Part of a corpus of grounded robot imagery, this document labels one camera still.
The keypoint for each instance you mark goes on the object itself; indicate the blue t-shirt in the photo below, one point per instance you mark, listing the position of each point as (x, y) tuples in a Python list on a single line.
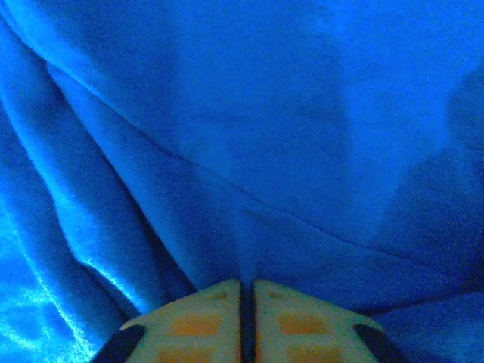
[(242, 143)]

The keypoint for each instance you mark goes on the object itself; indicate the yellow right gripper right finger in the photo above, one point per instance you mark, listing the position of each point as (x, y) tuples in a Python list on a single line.
[(314, 325)]

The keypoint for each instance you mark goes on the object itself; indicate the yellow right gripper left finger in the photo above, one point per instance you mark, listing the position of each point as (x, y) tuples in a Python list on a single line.
[(189, 325)]

